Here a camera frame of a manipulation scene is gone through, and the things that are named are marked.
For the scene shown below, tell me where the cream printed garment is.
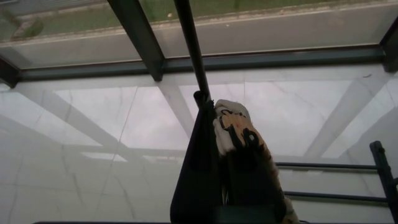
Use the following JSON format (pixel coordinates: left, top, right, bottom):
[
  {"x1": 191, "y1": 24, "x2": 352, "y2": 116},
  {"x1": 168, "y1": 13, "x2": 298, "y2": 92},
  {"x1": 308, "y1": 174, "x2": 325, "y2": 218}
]
[{"x1": 212, "y1": 98, "x2": 300, "y2": 224}]

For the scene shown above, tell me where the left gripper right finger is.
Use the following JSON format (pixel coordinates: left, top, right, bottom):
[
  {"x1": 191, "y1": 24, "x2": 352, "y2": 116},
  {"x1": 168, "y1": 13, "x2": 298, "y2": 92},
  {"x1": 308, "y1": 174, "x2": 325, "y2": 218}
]
[{"x1": 223, "y1": 148, "x2": 286, "y2": 223}]

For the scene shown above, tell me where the black clothes rack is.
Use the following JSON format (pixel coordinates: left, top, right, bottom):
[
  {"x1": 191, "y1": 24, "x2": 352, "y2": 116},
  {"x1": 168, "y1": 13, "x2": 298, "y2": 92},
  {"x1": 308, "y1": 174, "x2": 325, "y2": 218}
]
[{"x1": 173, "y1": 0, "x2": 398, "y2": 223}]

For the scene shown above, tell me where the window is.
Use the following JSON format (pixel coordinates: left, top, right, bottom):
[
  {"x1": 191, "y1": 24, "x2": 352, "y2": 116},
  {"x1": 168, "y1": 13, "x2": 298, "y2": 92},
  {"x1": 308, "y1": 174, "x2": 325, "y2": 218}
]
[{"x1": 0, "y1": 0, "x2": 398, "y2": 89}]

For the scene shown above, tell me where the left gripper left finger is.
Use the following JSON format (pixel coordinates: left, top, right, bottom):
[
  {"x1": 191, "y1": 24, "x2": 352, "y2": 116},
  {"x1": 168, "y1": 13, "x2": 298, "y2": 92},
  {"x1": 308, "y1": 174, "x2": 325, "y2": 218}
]
[{"x1": 170, "y1": 99, "x2": 224, "y2": 223}]

